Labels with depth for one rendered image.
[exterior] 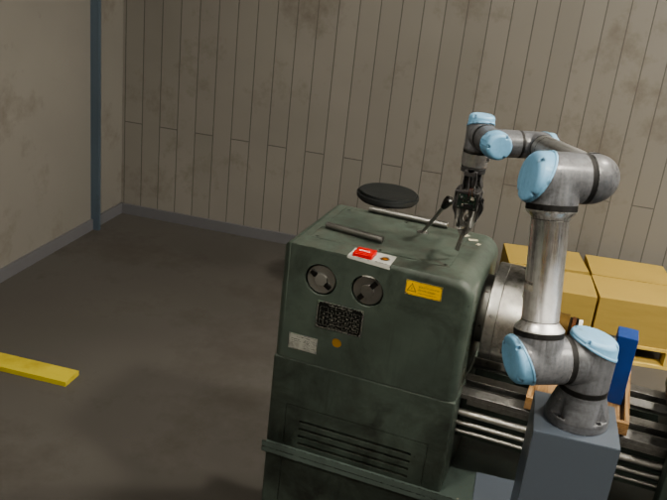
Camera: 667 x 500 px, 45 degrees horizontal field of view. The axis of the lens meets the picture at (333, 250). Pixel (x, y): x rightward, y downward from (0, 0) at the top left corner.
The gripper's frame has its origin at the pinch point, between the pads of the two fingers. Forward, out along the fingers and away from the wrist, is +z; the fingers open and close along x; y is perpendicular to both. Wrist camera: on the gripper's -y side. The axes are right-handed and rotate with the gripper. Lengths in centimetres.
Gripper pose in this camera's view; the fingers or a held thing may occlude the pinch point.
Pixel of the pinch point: (464, 230)
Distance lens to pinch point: 242.5
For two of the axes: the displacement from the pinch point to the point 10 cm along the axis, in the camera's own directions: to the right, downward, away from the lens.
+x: 9.4, 2.0, -2.7
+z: -1.0, 9.3, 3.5
